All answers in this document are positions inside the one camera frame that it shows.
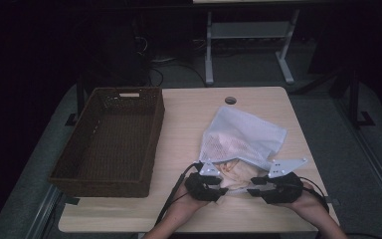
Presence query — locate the white metal desk frame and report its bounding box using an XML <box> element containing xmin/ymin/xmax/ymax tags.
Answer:
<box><xmin>204</xmin><ymin>9</ymin><xmax>301</xmax><ymax>86</ymax></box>

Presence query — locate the black metal stand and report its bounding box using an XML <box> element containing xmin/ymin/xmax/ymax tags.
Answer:
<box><xmin>347</xmin><ymin>69</ymin><xmax>376</xmax><ymax>129</ymax></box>
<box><xmin>64</xmin><ymin>83</ymin><xmax>88</xmax><ymax>127</ymax></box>

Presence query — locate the person's right hand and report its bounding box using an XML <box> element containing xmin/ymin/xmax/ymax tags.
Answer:
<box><xmin>278</xmin><ymin>188</ymin><xmax>328</xmax><ymax>222</ymax></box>

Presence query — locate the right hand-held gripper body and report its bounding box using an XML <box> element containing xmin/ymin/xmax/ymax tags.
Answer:
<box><xmin>262</xmin><ymin>157</ymin><xmax>308</xmax><ymax>204</ymax></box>

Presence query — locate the brown wicker basket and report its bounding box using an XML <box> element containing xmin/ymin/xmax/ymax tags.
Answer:
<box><xmin>48</xmin><ymin>87</ymin><xmax>166</xmax><ymax>199</ymax></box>

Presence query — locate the black floor cable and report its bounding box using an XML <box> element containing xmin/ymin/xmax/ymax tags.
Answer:
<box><xmin>149</xmin><ymin>62</ymin><xmax>208</xmax><ymax>88</ymax></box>

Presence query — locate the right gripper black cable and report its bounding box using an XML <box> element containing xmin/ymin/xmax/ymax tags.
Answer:
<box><xmin>298</xmin><ymin>176</ymin><xmax>331</xmax><ymax>214</ymax></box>

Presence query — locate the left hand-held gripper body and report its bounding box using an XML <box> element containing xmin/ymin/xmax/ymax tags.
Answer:
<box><xmin>184</xmin><ymin>161</ymin><xmax>222</xmax><ymax>202</ymax></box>

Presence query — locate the cream cloth garment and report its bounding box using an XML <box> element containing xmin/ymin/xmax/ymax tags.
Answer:
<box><xmin>212</xmin><ymin>158</ymin><xmax>270</xmax><ymax>191</ymax></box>

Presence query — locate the person's left hand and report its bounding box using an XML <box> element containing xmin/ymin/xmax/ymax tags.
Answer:
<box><xmin>171</xmin><ymin>188</ymin><xmax>211</xmax><ymax>219</ymax></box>

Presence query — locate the white mesh laundry bag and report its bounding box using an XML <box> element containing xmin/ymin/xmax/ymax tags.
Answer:
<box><xmin>198</xmin><ymin>106</ymin><xmax>288</xmax><ymax>197</ymax></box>

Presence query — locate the metal floor rail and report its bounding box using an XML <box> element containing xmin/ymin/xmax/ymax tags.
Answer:
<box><xmin>333</xmin><ymin>99</ymin><xmax>382</xmax><ymax>224</ymax></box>
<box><xmin>25</xmin><ymin>184</ymin><xmax>62</xmax><ymax>239</ymax></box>

